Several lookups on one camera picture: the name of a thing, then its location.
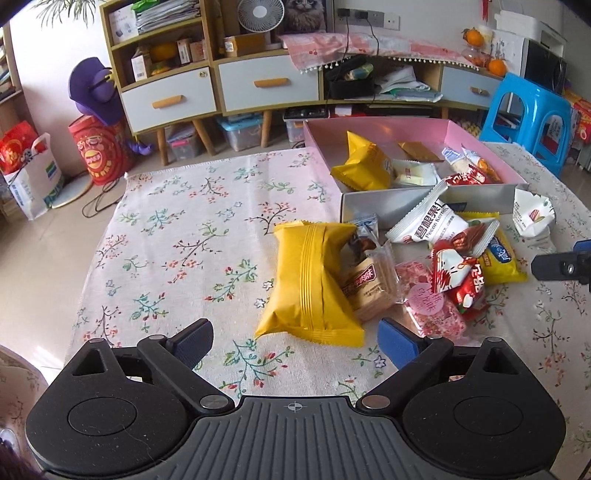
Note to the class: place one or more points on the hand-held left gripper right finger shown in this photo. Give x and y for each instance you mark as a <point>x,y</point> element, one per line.
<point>397,344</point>

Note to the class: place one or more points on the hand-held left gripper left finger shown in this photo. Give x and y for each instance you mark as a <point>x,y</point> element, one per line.
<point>196,341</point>

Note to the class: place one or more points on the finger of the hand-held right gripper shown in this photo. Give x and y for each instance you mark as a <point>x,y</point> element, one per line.
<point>554,267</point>

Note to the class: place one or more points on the pink speckled snack packet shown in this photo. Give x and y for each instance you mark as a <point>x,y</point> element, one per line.
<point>429,318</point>

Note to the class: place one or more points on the yellow blue-label snack packet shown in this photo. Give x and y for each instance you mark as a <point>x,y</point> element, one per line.
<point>503,263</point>

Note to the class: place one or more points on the white green snack packet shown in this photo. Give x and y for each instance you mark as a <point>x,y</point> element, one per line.
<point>531,214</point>

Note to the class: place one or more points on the beige cracker packet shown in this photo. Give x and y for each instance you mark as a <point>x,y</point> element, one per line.
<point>374,290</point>

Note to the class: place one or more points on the red white snack packet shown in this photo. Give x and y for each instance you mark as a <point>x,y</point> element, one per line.
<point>448,272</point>
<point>466,178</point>
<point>475,288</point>

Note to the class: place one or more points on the dark brown snack packet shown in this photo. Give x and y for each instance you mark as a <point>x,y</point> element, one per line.
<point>358,247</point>

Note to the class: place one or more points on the large yellow snack packet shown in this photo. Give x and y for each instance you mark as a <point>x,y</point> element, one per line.
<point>309,286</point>
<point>364,166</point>

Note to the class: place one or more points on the orange white snack packet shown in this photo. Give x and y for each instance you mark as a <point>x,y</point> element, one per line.
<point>485,168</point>

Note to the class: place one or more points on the small blue white packet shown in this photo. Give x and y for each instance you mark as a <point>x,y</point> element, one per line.
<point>367,226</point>

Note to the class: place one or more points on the white nut snack packet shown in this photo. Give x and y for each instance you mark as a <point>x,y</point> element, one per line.
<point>429,226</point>

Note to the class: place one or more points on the pink cardboard box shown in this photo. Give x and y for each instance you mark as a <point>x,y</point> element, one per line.
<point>369,205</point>

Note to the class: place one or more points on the clear white cracker packet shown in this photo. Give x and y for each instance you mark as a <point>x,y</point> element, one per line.
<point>452,154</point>

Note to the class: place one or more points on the floral tablecloth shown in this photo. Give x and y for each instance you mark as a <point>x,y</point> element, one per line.
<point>184,240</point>

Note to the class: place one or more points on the orange snack carton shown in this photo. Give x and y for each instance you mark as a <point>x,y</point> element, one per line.
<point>579,115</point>

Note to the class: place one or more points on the yellow egg tray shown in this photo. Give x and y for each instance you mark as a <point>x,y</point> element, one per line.
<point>468,127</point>

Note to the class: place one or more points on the blue plastic stool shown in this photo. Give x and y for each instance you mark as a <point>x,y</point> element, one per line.
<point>531,87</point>

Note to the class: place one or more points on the round white board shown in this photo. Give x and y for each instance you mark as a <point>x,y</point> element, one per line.
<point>76,189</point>

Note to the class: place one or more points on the clear storage bin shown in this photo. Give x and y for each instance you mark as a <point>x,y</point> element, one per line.
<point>293,131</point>
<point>184,145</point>

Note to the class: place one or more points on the black appliance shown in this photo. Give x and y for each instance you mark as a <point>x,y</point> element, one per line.
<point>545,69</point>

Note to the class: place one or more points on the low wooden cabinet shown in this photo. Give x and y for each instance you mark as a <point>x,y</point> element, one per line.
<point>434,104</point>

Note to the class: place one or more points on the pale blue cabinet drawer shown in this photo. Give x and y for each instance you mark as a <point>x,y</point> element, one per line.
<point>466,81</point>

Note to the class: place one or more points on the clear bin blue lid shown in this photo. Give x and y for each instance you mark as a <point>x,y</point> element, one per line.
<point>240,136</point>

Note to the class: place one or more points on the red drum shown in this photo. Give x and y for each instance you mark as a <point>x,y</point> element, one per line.
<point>99,152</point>

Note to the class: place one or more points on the white printed carton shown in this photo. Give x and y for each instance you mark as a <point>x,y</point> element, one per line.
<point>508,50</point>

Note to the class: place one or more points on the clear jar of oranges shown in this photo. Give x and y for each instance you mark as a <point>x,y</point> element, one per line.
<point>480,57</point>

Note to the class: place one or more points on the white shopping bag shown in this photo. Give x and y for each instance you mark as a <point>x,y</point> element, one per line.
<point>32,184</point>

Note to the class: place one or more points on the pile of papers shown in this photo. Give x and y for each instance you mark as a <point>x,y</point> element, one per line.
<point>406,85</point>

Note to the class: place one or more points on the white cabinet drawer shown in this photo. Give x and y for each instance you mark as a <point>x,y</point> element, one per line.
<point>268,99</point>
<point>166,87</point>

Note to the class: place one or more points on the black bag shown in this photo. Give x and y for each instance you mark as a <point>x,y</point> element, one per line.
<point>346,87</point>

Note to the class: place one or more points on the red gift bag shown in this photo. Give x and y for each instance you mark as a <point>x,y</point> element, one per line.
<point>16,147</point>

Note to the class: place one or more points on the pink floral cloth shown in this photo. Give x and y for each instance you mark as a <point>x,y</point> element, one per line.
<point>406,46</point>

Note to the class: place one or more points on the red hanging decoration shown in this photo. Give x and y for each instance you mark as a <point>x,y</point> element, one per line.
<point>485,7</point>

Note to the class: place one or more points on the green yellow pouch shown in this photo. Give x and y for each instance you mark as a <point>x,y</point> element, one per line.
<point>361,72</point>

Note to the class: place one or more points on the purple plush toy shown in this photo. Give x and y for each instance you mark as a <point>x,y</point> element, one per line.
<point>92,87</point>

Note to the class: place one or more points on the small white orange box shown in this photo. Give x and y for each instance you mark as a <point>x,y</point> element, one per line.
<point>184,50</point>

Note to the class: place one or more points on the small brown box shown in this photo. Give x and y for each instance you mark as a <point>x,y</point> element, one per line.
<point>197,50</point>

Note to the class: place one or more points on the wooden drawer cabinet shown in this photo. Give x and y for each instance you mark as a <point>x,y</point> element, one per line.
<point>268,53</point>

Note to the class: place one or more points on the tall wooden shelf cabinet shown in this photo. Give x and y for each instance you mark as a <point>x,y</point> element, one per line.
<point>210,27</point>

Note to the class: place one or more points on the stack of papers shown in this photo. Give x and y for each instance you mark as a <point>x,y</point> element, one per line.
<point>171,18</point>

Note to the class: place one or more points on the wooden bookshelf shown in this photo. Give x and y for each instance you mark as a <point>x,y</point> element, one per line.
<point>9,69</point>

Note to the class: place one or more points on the white desk fan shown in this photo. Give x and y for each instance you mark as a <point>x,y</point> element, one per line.
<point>261,14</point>

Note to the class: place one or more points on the green plastic bag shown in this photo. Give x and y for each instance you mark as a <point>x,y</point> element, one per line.
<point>145,5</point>

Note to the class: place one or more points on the framed cat picture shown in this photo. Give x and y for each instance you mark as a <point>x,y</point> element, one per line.
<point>307,14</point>

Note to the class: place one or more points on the green plant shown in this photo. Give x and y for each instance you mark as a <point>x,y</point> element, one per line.
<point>64,4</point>

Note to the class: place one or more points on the white wall socket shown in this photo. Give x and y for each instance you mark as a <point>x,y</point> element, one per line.
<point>392,21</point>

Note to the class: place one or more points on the grey wall socket strip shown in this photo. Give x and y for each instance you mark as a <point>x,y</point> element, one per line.
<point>369,17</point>

